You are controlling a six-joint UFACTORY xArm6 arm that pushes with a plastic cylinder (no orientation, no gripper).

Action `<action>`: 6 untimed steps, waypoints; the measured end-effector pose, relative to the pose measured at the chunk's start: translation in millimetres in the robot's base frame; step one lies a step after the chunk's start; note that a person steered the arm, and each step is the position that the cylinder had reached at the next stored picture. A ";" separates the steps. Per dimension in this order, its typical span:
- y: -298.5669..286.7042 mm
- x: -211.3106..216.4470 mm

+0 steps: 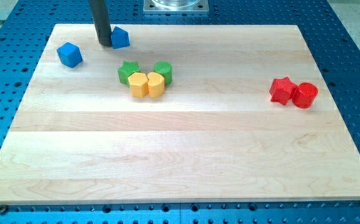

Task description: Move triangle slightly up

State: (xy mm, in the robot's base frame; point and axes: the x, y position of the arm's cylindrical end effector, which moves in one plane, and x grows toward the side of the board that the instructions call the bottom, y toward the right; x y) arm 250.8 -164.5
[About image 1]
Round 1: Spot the blue triangle block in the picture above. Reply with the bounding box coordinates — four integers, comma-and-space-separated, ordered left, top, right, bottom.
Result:
110, 26, 130, 49

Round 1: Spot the light wooden board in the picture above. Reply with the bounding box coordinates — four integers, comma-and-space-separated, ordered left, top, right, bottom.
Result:
0, 24, 360, 205

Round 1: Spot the yellow heart block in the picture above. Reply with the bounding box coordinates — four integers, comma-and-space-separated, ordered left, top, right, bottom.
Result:
147, 72, 165, 98

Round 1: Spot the green cylinder block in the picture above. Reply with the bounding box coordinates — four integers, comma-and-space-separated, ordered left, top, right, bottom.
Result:
153, 61, 173, 85

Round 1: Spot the yellow hexagon block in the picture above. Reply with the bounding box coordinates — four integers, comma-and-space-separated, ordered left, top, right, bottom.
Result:
128, 72, 148, 98

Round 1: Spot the green star block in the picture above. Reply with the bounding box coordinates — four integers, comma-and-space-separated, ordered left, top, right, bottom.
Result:
118, 61, 141, 85

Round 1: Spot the red star block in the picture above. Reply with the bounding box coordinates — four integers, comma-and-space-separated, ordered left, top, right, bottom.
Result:
269, 77, 297, 105

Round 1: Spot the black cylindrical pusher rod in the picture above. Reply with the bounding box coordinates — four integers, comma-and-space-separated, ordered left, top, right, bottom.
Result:
89, 0, 111, 47

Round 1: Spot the blue cube block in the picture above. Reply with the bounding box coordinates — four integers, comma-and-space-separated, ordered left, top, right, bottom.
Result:
57, 42, 83, 68

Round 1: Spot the red cylinder block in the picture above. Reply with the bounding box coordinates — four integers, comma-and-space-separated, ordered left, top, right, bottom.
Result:
292, 82, 318, 109

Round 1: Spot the blue perforated metal table plate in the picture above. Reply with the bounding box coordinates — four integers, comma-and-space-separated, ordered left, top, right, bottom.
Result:
0, 1, 360, 223

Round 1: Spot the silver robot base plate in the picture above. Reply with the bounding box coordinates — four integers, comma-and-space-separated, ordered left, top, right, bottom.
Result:
143, 0, 209, 14

